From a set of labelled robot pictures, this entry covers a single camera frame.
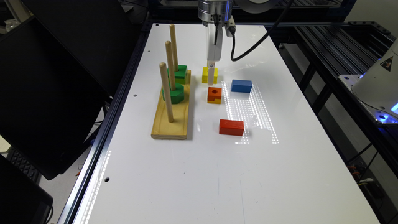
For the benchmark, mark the rear green block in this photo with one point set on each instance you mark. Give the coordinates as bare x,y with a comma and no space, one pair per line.
181,74

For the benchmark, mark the red rectangular block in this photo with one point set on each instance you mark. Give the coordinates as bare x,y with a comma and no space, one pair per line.
230,127

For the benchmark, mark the front wooden peg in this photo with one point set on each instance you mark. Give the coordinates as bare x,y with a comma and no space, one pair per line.
166,91

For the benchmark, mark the large black monitor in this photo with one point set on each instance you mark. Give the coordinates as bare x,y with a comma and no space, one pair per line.
49,102

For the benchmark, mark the blue rectangular block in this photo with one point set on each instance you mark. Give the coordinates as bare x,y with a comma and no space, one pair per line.
242,86

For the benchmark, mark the green block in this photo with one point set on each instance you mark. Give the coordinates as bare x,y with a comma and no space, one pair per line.
181,74
178,94

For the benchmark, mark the orange block with hole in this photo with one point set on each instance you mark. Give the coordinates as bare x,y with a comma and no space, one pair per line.
213,93

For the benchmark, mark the black keyboard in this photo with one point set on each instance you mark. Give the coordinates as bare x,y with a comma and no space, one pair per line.
18,160

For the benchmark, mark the wooden peg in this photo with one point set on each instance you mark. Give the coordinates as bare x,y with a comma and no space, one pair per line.
166,91
168,47
174,46

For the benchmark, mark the middle wooden peg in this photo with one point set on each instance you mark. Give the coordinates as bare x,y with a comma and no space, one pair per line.
168,47

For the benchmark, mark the wooden peg base board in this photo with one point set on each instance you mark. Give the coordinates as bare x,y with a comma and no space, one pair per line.
162,129

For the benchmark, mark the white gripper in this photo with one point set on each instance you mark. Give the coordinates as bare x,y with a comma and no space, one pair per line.
214,42

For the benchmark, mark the rear black monitor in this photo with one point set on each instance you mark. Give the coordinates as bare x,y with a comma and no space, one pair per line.
97,33

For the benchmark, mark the yellow block under orange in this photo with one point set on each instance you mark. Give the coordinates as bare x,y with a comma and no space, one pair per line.
215,101

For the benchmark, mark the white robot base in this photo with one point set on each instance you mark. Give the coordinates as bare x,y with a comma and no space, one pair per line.
376,89

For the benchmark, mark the front green block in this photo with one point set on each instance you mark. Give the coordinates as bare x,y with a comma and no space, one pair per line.
178,94

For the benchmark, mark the yellow square block with hole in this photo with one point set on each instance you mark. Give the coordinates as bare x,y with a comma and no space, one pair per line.
204,78

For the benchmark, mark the rear wooden peg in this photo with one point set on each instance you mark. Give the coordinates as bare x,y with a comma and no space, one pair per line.
174,46

